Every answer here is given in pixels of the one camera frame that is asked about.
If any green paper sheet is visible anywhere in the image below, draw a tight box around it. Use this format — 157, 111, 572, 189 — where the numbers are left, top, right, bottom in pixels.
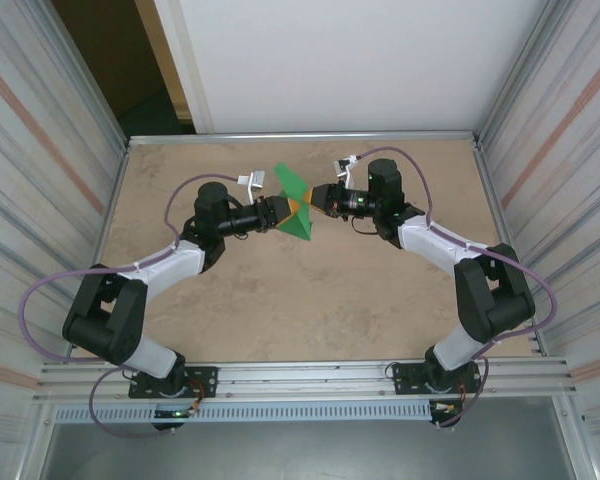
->
273, 162, 314, 242

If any grey metal sheet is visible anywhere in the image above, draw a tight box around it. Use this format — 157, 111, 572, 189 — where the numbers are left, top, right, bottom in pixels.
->
39, 397, 581, 480

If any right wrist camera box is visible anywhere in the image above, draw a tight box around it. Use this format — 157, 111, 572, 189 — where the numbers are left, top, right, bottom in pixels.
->
333, 154, 360, 187

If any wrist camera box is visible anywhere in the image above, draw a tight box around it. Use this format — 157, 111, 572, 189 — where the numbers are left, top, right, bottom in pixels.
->
237, 169, 270, 204
333, 154, 360, 187

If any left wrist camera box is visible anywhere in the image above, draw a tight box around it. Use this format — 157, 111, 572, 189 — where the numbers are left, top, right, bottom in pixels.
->
237, 169, 270, 204

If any aluminium table edge rail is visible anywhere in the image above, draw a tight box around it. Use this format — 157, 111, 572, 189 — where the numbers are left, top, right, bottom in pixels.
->
126, 130, 482, 149

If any aluminium table side rail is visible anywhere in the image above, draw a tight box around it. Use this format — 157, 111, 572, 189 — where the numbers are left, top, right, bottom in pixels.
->
69, 142, 131, 364
472, 139, 546, 357

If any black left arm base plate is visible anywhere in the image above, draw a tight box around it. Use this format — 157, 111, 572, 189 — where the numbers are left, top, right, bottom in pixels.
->
128, 365, 219, 400

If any wide aluminium mounting rail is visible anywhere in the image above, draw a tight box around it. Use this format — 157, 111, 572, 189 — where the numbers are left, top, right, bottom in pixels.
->
33, 355, 580, 405

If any translucent corrugated enclosure panel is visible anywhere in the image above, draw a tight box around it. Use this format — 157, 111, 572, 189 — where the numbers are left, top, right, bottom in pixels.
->
0, 0, 131, 451
474, 0, 600, 451

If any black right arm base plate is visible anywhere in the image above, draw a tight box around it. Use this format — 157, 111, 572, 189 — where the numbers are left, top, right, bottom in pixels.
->
390, 360, 481, 397

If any slotted grey cable duct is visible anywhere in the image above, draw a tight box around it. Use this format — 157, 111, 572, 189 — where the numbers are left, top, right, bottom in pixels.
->
53, 402, 434, 424

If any small circuit board with wires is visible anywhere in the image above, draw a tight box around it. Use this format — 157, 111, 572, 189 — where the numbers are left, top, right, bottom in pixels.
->
151, 405, 202, 432
428, 398, 465, 430

